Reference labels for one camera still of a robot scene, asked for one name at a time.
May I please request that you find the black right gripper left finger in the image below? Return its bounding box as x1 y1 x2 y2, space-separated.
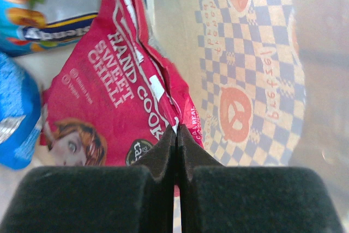
1 128 176 232

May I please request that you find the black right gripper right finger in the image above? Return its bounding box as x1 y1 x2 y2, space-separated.
177 125 344 232

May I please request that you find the pink snack bag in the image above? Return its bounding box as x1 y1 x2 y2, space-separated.
44 0 202 166

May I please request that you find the blue checkered paper bag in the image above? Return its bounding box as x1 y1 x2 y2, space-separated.
0 0 349 206

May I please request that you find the blue snack bag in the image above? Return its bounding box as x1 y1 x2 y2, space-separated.
1 0 101 57

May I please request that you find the blue round-logo snack packet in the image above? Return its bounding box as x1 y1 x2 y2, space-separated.
1 53 43 170

